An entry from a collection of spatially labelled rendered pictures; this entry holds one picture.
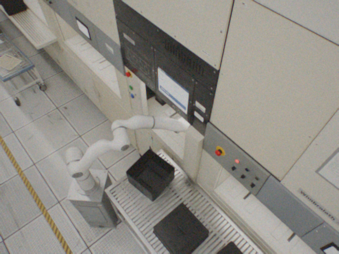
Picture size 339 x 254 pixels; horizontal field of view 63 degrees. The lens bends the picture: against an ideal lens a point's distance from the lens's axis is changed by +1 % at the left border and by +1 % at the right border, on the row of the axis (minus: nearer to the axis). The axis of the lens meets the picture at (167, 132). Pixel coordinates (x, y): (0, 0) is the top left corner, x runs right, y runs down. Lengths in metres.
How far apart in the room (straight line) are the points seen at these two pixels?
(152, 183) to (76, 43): 1.90
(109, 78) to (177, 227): 1.64
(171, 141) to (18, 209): 1.84
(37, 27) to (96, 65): 1.10
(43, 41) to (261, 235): 3.05
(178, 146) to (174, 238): 0.74
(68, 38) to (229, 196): 2.49
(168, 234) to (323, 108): 1.35
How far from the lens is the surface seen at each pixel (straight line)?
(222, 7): 1.16
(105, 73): 2.97
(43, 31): 3.84
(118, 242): 2.94
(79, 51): 3.31
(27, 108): 4.13
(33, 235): 3.21
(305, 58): 1.03
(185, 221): 2.06
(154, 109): 2.55
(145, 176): 2.29
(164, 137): 2.36
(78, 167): 1.95
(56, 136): 3.68
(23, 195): 3.42
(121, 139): 1.81
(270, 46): 1.09
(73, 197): 2.34
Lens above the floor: 2.83
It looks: 55 degrees down
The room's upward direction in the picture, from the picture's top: straight up
